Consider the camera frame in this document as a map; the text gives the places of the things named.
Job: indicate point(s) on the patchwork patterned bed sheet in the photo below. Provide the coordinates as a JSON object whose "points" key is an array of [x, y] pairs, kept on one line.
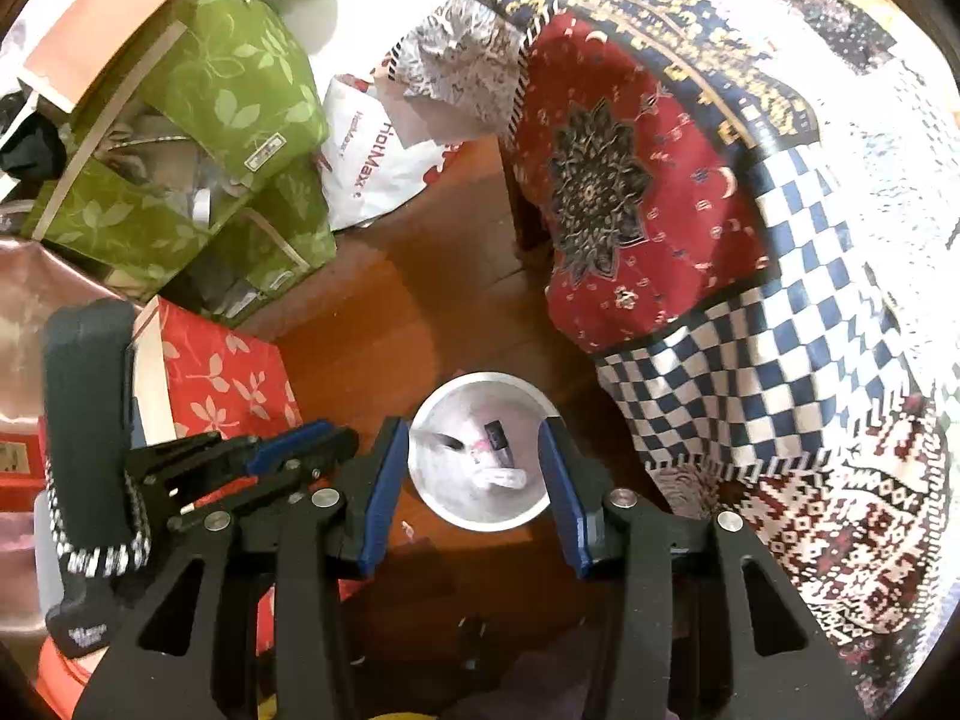
{"points": [[753, 212]]}

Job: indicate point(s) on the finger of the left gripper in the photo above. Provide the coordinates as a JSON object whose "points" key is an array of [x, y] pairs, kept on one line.
{"points": [[162, 479], [240, 500]]}

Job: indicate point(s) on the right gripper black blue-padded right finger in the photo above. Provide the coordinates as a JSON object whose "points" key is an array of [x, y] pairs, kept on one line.
{"points": [[704, 623]]}

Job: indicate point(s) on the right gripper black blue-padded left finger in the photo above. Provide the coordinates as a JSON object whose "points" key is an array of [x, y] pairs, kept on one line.
{"points": [[188, 649]]}

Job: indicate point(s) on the white round trash bin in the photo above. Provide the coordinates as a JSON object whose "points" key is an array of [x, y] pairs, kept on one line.
{"points": [[445, 480]]}

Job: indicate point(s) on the white HotMaxx plastic bag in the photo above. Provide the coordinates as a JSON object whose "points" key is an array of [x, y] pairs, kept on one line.
{"points": [[365, 170]]}

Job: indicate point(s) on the green leaf-pattern storage box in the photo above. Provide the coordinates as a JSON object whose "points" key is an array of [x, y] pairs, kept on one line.
{"points": [[188, 170]]}

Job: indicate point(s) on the red leaf-pattern storage box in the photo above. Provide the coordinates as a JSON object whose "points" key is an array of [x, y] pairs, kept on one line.
{"points": [[192, 376]]}

